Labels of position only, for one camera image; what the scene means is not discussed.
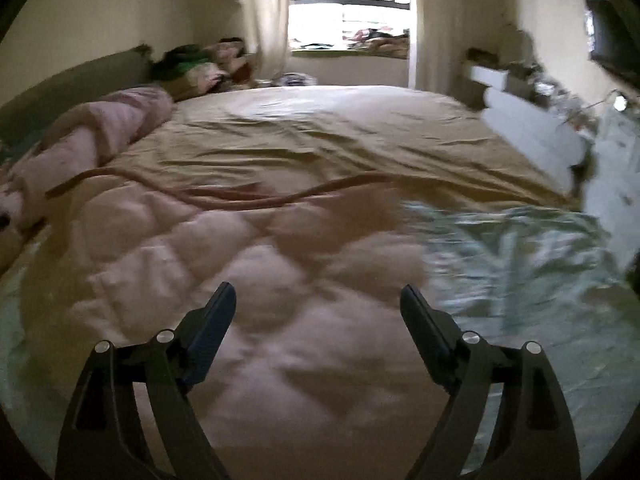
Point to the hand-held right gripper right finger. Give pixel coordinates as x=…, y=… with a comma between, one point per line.
x=425, y=332

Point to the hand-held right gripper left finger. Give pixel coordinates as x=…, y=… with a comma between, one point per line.
x=210, y=340

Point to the pink quilted coat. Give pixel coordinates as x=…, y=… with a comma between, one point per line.
x=250, y=285

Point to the pile of clothes and pillows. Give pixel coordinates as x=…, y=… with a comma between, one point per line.
x=200, y=67

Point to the clothes on window sill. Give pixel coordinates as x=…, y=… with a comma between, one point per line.
x=380, y=37

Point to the beige bed blanket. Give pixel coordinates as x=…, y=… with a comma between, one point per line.
x=325, y=125

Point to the white cabinet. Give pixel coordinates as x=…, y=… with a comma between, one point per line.
x=525, y=115

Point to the rolled pink duvet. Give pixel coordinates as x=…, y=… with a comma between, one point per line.
x=75, y=135

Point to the small striped cloth bundle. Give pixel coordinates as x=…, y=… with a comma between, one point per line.
x=295, y=80

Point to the green bed headboard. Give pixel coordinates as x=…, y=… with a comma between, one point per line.
x=75, y=80

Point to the cream curtain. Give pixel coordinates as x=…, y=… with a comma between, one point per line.
x=265, y=15
x=435, y=20

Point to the black wall television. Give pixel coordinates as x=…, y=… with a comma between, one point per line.
x=615, y=35

